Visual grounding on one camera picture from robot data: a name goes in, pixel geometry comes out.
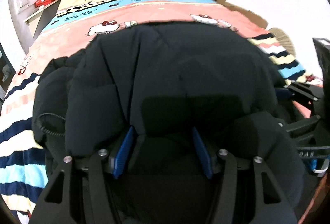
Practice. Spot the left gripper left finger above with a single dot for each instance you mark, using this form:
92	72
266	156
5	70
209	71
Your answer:
82	190

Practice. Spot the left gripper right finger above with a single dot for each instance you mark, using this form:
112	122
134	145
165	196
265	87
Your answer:
247	190

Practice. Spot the black hooded puffer coat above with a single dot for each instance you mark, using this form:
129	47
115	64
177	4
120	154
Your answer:
164	181

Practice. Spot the woven straw fan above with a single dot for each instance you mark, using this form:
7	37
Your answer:
283	39

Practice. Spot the teal framed doorway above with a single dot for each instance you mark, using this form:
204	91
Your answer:
6	74

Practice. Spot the orange cartoon fleece blanket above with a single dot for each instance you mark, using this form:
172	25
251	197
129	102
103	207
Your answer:
99	59

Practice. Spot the white bedside shelf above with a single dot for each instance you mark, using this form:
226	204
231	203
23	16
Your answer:
41	18

